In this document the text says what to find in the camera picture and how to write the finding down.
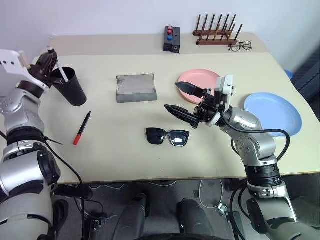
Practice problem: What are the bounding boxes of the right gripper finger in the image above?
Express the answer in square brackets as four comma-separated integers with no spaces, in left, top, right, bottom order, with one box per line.
[163,103,200,130]
[174,81,205,98]

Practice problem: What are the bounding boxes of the black marker with red cap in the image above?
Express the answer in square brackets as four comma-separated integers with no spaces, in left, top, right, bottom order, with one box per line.
[72,110,92,146]

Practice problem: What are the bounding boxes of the white floor cable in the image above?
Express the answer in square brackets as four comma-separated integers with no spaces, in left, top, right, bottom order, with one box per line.
[198,179,225,210]

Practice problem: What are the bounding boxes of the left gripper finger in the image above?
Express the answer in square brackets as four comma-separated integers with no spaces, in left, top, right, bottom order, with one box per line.
[46,52,60,77]
[37,50,54,65]

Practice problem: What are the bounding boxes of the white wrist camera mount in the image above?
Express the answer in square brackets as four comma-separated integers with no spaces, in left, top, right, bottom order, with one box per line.
[0,49,50,91]
[206,74,236,127]

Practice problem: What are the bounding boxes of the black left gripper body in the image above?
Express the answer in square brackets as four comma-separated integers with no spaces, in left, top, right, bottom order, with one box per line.
[29,53,55,87]

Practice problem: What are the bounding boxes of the plain black block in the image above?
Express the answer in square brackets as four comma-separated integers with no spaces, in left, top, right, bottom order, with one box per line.
[171,27,181,54]

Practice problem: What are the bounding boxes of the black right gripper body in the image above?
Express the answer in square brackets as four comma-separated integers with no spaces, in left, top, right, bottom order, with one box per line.
[192,87,221,124]

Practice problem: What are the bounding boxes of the black block with coloured knobs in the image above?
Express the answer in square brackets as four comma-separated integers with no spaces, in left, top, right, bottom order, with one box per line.
[163,25,174,53]

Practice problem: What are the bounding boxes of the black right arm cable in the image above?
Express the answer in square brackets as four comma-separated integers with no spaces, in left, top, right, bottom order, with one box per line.
[218,99,292,164]

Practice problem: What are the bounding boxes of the wooden peg rack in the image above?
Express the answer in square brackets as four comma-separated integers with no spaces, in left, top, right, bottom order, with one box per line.
[192,13,244,47]

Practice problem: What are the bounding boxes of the dark rounded shape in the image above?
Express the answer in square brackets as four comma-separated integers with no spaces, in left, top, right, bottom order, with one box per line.
[176,197,216,240]
[116,191,151,240]

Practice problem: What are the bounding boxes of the blue plate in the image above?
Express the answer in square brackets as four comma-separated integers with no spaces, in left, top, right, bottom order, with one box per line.
[243,92,303,138]

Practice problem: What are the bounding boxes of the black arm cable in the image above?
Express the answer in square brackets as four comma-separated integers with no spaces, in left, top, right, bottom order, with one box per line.
[41,136,85,191]
[218,99,292,164]

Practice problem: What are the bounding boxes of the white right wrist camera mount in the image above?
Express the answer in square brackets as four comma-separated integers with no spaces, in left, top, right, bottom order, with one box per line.
[206,74,236,127]

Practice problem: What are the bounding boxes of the white marker with black cap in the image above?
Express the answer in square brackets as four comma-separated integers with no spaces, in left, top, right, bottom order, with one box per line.
[46,45,69,83]

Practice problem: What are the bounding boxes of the black cable tie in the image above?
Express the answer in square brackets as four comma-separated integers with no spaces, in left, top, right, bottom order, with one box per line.
[42,135,64,146]

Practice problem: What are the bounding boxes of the brown frame clear eyeglasses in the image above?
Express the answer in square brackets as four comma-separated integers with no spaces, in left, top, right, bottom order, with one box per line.
[227,40,253,53]

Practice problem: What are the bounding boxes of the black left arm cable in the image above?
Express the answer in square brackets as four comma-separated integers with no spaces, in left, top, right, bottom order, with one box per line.
[41,136,85,191]

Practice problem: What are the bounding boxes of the black plastic cup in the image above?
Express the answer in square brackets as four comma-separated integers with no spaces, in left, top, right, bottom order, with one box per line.
[51,66,88,108]

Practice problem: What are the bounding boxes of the black sunglasses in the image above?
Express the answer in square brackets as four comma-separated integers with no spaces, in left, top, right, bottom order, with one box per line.
[145,127,191,148]

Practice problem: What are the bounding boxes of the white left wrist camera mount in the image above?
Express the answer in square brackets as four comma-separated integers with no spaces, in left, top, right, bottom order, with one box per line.
[0,49,50,91]

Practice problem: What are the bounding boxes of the pink plate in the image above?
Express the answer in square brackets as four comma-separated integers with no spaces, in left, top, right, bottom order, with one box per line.
[177,69,222,106]

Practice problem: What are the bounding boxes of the grey metal holder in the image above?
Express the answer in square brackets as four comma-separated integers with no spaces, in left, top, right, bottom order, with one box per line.
[115,73,158,104]

